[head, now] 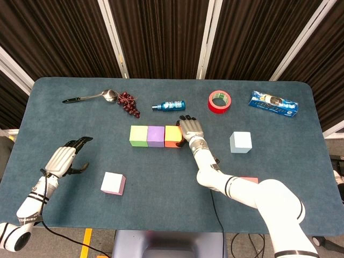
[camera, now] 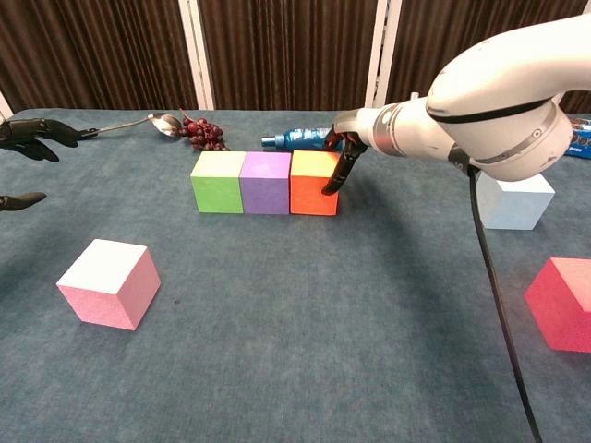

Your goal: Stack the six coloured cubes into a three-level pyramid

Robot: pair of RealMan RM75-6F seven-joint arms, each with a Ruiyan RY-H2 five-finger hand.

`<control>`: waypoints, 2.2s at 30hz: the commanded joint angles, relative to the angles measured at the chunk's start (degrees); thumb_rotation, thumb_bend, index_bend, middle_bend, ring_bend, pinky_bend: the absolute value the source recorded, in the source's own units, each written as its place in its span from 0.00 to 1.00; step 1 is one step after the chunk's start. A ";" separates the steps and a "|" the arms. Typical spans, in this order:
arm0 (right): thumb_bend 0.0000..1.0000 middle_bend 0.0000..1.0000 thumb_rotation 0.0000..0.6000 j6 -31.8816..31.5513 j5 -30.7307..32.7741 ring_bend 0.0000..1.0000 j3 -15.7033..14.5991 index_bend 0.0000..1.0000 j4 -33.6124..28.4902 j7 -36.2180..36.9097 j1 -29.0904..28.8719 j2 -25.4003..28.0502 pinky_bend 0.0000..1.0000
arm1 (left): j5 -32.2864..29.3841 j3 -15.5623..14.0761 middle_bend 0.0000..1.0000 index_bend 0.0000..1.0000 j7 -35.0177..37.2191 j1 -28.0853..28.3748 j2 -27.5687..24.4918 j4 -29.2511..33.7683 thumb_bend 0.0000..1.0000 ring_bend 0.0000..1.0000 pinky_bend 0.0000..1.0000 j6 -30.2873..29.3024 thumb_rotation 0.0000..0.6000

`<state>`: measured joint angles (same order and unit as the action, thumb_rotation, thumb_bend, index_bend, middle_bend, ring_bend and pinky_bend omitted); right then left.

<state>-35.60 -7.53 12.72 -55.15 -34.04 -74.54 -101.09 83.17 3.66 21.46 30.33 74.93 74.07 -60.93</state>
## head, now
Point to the red tape roll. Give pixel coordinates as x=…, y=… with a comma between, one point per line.
x=219, y=108

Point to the dark red plastic grapes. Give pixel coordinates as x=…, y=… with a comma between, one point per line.
x=129, y=103

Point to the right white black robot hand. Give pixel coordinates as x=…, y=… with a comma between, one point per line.
x=192, y=127

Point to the white partition post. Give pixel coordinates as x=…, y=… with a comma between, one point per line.
x=16, y=72
x=334, y=132
x=113, y=37
x=301, y=40
x=208, y=37

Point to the blue spray bottle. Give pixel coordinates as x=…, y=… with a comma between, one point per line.
x=172, y=105

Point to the black equipment box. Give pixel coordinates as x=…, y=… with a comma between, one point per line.
x=339, y=161

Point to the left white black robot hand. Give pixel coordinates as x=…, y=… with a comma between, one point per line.
x=60, y=161

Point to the purple foam cube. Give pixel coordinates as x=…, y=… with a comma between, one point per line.
x=156, y=135

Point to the green foam cube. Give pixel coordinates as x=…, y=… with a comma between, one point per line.
x=138, y=135

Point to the light pink foam cube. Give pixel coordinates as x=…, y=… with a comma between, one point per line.
x=112, y=182

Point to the red foam cube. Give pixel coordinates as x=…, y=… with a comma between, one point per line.
x=251, y=179

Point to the dark brown pleated curtain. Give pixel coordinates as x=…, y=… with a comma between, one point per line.
x=330, y=67
x=10, y=107
x=53, y=35
x=255, y=35
x=161, y=35

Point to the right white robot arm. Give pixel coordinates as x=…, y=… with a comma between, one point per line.
x=276, y=201

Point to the blue cookie box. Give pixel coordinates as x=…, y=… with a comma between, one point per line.
x=274, y=104

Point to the orange foam cube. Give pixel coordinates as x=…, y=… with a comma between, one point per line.
x=172, y=134

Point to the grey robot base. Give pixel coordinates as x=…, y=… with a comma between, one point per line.
x=129, y=244

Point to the black caster wheel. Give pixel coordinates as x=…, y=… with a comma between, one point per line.
x=319, y=241

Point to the yellow floor tape strip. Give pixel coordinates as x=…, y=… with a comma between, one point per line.
x=86, y=243

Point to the blue-grey felt table cloth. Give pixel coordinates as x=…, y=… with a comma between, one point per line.
x=161, y=174

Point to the light blue foam cube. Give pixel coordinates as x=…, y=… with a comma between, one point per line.
x=240, y=142

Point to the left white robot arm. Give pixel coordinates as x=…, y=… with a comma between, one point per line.
x=29, y=207

